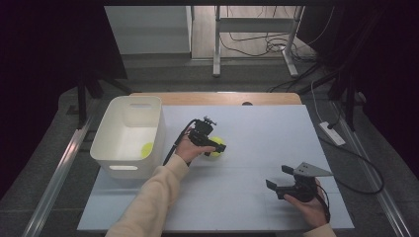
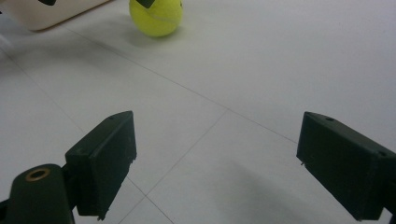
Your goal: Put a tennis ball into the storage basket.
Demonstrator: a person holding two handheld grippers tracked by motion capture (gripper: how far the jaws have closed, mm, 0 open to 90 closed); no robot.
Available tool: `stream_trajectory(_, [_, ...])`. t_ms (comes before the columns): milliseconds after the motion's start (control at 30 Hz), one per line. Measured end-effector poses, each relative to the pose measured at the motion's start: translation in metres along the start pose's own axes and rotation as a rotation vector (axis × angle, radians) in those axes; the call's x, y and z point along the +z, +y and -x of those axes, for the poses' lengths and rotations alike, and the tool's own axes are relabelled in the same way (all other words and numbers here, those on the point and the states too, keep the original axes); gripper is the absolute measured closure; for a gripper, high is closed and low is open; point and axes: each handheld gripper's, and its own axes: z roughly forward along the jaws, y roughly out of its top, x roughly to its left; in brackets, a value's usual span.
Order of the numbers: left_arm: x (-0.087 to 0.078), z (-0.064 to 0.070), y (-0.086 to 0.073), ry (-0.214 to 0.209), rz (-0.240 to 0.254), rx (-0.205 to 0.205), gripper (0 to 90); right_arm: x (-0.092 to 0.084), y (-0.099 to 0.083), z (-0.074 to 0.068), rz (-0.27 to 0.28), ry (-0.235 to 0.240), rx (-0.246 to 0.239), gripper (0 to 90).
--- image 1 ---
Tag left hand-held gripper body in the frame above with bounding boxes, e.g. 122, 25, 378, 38
187, 115, 218, 148

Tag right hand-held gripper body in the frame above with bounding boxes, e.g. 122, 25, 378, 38
276, 161, 334, 203

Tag yellow tennis ball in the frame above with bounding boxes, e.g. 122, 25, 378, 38
204, 135, 227, 158
140, 141, 155, 159

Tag white plastic basket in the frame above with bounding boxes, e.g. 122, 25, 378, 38
89, 95, 167, 181

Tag person's left hand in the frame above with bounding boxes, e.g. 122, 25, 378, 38
174, 127, 217, 165

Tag person's right hand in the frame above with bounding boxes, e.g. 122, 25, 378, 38
283, 178, 331, 230

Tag white table mat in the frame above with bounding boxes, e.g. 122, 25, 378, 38
77, 104, 356, 232

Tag wooden table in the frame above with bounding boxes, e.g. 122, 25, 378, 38
128, 92, 303, 107

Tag white power strip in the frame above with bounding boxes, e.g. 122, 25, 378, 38
317, 120, 347, 147

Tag black stand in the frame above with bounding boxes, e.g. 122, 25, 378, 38
67, 70, 133, 130
295, 9, 386, 132

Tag white panel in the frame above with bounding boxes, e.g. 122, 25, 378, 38
104, 5, 193, 55

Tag black curtain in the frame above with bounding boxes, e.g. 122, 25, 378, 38
0, 0, 128, 200
295, 0, 419, 181

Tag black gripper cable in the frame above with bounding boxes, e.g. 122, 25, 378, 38
315, 183, 332, 224
162, 118, 198, 167

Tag black power cable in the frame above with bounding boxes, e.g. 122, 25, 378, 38
317, 134, 385, 196

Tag white metal desk frame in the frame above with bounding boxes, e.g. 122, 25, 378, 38
211, 5, 306, 79

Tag metal floor rail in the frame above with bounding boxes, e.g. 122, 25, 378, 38
20, 98, 102, 237
329, 98, 414, 237

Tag black floor cables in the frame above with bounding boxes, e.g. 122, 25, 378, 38
218, 5, 336, 63

